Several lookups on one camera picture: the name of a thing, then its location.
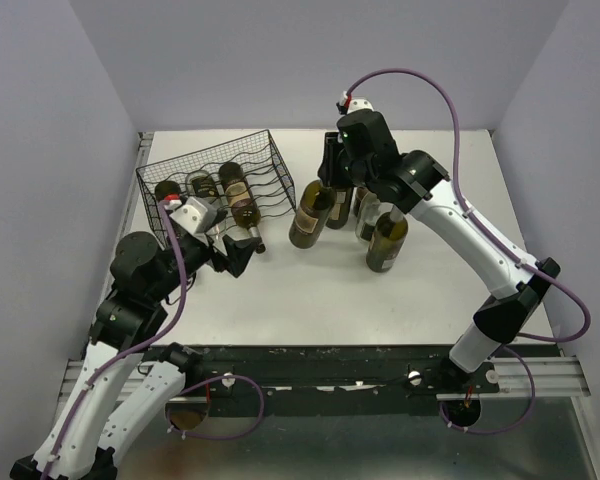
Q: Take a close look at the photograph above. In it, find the dark bottle front label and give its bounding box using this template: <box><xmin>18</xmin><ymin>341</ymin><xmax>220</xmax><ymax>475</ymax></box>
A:
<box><xmin>154</xmin><ymin>180</ymin><xmax>182</xmax><ymax>202</ymax></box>

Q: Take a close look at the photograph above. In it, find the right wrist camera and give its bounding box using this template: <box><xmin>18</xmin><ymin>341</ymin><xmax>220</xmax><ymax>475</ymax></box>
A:
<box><xmin>336</xmin><ymin>91</ymin><xmax>374</xmax><ymax>116</ymax></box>

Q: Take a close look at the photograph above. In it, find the purple cable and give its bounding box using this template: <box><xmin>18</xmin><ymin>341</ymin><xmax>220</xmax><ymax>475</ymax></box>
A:
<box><xmin>39</xmin><ymin>197</ymin><xmax>266</xmax><ymax>480</ymax></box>
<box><xmin>344</xmin><ymin>68</ymin><xmax>592</xmax><ymax>434</ymax></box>

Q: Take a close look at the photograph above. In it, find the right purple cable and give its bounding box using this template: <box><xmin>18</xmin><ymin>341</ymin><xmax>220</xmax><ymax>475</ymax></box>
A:
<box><xmin>344</xmin><ymin>68</ymin><xmax>592</xmax><ymax>434</ymax></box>

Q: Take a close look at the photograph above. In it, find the clear bottle back right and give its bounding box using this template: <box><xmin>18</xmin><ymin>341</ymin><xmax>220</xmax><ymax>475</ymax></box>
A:
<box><xmin>355</xmin><ymin>192</ymin><xmax>382</xmax><ymax>242</ymax></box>

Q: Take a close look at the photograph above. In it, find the black mounting rail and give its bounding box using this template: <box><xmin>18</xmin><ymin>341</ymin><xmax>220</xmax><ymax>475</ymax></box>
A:
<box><xmin>179</xmin><ymin>345</ymin><xmax>499</xmax><ymax>418</ymax></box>

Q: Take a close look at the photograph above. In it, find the olive bottle tan label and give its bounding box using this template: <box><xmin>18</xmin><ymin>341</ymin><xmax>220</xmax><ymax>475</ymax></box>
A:
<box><xmin>289</xmin><ymin>180</ymin><xmax>336</xmax><ymax>249</ymax></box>

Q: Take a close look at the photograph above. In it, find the green bottle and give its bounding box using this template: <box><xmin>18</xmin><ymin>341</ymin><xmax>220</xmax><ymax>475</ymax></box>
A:
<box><xmin>185</xmin><ymin>170</ymin><xmax>219</xmax><ymax>200</ymax></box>
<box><xmin>366</xmin><ymin>207</ymin><xmax>409</xmax><ymax>273</ymax></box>
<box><xmin>355</xmin><ymin>187</ymin><xmax>368</xmax><ymax>202</ymax></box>

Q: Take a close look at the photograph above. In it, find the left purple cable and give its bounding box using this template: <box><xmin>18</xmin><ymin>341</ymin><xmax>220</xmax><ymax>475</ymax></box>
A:
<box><xmin>39</xmin><ymin>197</ymin><xmax>266</xmax><ymax>480</ymax></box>

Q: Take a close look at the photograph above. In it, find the dark bottle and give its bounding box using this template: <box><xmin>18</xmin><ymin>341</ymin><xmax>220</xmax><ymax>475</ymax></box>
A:
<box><xmin>326</xmin><ymin>187</ymin><xmax>353</xmax><ymax>230</ymax></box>

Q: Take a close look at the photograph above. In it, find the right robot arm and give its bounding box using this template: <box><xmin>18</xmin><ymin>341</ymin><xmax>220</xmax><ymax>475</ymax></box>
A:
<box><xmin>318</xmin><ymin>108</ymin><xmax>560</xmax><ymax>392</ymax></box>

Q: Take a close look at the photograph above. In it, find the dark bottle label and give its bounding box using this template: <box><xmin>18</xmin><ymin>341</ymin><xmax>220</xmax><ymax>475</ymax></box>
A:
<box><xmin>218</xmin><ymin>162</ymin><xmax>266</xmax><ymax>254</ymax></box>
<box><xmin>154</xmin><ymin>180</ymin><xmax>182</xmax><ymax>202</ymax></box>

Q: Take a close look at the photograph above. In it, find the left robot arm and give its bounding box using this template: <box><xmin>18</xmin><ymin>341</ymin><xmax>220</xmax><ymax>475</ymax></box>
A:
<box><xmin>9</xmin><ymin>232</ymin><xmax>256</xmax><ymax>479</ymax></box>

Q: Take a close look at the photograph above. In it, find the clear glass bottle front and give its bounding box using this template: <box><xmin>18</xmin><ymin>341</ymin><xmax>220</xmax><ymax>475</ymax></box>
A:
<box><xmin>206</xmin><ymin>220</ymin><xmax>227</xmax><ymax>241</ymax></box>

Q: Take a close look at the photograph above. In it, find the black wire wine rack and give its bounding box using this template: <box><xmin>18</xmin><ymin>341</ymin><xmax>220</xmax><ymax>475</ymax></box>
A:
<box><xmin>136</xmin><ymin>130</ymin><xmax>296</xmax><ymax>245</ymax></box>

